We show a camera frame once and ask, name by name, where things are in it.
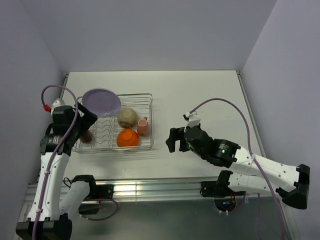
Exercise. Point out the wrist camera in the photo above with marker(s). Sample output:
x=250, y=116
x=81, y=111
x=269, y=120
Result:
x=192, y=119
x=57, y=103

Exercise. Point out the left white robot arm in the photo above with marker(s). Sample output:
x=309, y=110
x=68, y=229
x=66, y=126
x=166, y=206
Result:
x=50, y=217

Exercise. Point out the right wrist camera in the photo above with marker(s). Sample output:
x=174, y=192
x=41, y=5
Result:
x=192, y=119

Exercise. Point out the purple plate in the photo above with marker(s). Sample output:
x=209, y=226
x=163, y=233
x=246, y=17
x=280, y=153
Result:
x=101, y=102

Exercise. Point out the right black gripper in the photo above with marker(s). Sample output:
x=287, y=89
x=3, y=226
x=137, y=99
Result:
x=176, y=134

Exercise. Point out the pink mug white inside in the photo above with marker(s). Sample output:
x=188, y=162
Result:
x=143, y=127

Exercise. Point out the orange bowl white inside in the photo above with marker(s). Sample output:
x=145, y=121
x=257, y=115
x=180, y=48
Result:
x=128, y=138

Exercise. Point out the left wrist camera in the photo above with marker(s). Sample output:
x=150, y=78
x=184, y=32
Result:
x=57, y=103

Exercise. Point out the black mug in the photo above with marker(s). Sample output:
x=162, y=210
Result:
x=87, y=137

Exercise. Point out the aluminium rail frame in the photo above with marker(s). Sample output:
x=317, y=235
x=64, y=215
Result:
x=178, y=189

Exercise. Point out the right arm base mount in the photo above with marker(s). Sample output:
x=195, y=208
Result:
x=225, y=199

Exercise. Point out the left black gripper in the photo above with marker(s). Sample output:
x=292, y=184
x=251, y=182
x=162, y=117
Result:
x=87, y=120

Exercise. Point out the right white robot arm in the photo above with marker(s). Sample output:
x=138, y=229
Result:
x=242, y=172

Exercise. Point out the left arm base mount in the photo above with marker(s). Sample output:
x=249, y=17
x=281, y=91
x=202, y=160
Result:
x=90, y=205

